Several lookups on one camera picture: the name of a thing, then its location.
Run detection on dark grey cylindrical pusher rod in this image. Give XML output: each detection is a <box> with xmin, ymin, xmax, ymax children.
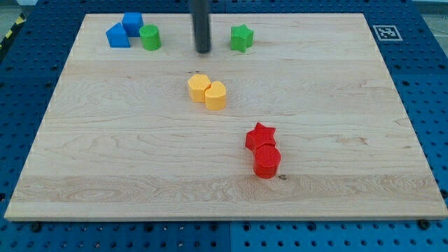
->
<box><xmin>190</xmin><ymin>0</ymin><xmax>211</xmax><ymax>54</ymax></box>

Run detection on green star block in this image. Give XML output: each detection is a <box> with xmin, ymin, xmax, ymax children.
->
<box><xmin>230</xmin><ymin>24</ymin><xmax>254</xmax><ymax>53</ymax></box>

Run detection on red star block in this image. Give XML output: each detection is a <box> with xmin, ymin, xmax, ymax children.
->
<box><xmin>245</xmin><ymin>122</ymin><xmax>276</xmax><ymax>153</ymax></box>

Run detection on green cylinder block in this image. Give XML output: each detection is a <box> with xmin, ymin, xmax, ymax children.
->
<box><xmin>139</xmin><ymin>24</ymin><xmax>162</xmax><ymax>51</ymax></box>

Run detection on blue cube block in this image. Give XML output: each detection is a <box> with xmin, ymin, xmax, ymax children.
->
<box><xmin>122</xmin><ymin>13</ymin><xmax>144</xmax><ymax>37</ymax></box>

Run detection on yellow hexagon block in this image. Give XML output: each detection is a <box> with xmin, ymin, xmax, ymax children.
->
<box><xmin>188</xmin><ymin>73</ymin><xmax>211</xmax><ymax>103</ymax></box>

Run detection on yellow heart block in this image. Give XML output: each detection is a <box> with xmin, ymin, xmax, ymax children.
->
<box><xmin>204</xmin><ymin>81</ymin><xmax>226</xmax><ymax>111</ymax></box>

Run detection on blue pentagon block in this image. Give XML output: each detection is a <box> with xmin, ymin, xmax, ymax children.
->
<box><xmin>106</xmin><ymin>22</ymin><xmax>130</xmax><ymax>48</ymax></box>

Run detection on light wooden board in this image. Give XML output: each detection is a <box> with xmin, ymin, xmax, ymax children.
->
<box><xmin>5</xmin><ymin>13</ymin><xmax>447</xmax><ymax>221</ymax></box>

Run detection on red cylinder block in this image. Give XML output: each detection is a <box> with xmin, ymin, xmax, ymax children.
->
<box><xmin>253</xmin><ymin>145</ymin><xmax>281</xmax><ymax>179</ymax></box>

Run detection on white fiducial marker tag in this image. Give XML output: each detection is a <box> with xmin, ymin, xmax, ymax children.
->
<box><xmin>373</xmin><ymin>24</ymin><xmax>403</xmax><ymax>41</ymax></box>

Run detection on black bolt front left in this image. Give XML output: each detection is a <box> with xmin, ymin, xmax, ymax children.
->
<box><xmin>29</xmin><ymin>222</ymin><xmax>42</xmax><ymax>233</ymax></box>

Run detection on black bolt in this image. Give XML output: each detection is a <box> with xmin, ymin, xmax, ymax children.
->
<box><xmin>29</xmin><ymin>222</ymin><xmax>42</xmax><ymax>233</ymax></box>
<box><xmin>417</xmin><ymin>219</ymin><xmax>431</xmax><ymax>230</ymax></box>

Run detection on black bolt front right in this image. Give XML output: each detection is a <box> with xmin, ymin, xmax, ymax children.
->
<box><xmin>417</xmin><ymin>219</ymin><xmax>431</xmax><ymax>230</ymax></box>

